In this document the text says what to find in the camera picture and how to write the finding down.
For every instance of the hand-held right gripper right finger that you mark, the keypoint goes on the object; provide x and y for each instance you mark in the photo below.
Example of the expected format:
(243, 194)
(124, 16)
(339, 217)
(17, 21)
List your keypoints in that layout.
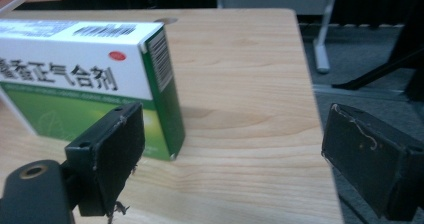
(366, 160)

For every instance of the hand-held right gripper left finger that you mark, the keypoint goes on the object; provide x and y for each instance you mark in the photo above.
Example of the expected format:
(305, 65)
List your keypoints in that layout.
(110, 157)

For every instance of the white and green medicine box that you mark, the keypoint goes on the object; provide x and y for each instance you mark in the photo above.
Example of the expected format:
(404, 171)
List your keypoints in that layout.
(83, 57)

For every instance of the black stand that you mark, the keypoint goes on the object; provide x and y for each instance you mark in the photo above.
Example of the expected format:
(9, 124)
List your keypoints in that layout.
(368, 75)

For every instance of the white bar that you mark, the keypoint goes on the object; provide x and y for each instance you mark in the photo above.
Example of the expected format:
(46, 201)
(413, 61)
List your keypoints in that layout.
(11, 3)

